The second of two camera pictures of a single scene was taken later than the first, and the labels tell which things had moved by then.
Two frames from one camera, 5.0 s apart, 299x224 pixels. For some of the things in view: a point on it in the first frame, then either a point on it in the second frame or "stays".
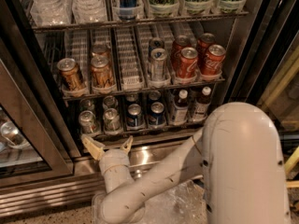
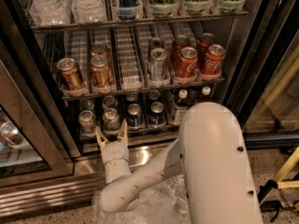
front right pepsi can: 156,116 stays
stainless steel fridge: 149,62 stays
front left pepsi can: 135,118 stays
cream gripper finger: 95,147 -> 102,139
